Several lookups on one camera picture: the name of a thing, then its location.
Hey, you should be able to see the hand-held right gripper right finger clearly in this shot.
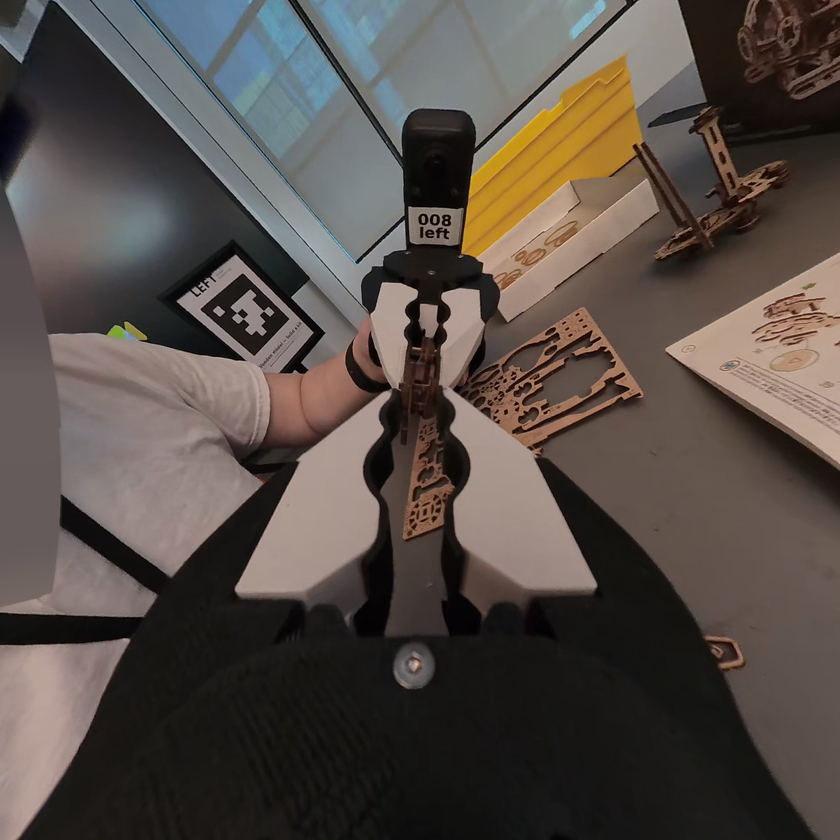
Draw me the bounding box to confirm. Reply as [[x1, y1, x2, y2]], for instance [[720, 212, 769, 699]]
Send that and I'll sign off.
[[433, 386, 599, 611]]

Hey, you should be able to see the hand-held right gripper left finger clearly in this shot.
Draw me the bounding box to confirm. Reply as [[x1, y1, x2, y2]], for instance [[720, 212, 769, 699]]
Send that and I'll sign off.
[[234, 387, 404, 611]]

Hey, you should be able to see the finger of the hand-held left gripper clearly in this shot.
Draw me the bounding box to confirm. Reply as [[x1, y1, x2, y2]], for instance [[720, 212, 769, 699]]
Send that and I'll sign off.
[[369, 282, 421, 391], [436, 287, 488, 389]]

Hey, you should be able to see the small wooden gear assembly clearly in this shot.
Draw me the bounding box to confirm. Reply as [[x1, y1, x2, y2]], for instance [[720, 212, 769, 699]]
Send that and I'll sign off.
[[398, 331, 442, 447]]

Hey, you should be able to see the laser-cut plywood parts sheet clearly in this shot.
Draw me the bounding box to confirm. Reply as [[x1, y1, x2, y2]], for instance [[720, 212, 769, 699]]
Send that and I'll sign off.
[[402, 307, 645, 542]]

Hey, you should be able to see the partly built wooden model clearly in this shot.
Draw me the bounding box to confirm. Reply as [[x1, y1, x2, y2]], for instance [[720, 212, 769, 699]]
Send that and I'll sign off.
[[633, 106, 791, 262]]

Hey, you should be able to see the black model kit box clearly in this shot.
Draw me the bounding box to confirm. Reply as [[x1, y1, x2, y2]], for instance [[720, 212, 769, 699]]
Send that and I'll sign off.
[[679, 0, 840, 142]]

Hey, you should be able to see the model instruction booklet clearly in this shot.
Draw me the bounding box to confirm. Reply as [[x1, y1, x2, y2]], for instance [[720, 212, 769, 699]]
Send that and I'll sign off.
[[666, 252, 840, 470]]

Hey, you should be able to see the person's left hand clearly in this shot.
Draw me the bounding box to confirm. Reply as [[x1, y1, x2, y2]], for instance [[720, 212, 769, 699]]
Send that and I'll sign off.
[[357, 319, 398, 391]]

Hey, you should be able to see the black wristband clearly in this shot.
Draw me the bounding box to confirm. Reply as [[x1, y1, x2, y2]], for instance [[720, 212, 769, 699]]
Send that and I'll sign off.
[[344, 340, 391, 396]]

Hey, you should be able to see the yellow plastic bin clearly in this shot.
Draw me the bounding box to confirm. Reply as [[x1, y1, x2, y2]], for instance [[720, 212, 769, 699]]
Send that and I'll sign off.
[[462, 54, 643, 260]]

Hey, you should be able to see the pile of tan rings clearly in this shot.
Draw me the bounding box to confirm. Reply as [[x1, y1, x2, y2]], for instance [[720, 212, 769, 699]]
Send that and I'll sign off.
[[492, 220, 581, 290]]

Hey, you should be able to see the framed marker sign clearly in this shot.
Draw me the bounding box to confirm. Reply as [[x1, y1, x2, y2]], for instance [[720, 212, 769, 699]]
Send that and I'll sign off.
[[157, 239, 326, 375]]

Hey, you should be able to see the white cardboard box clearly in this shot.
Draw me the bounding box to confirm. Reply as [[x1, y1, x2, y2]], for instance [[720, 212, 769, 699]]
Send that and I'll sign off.
[[478, 177, 660, 324]]

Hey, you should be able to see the small loose wooden piece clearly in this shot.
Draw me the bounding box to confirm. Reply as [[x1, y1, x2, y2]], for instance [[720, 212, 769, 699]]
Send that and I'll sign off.
[[704, 634, 747, 672]]

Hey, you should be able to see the black shoulder strap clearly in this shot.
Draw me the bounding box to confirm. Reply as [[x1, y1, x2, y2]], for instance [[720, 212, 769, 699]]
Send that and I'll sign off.
[[0, 495, 172, 647]]

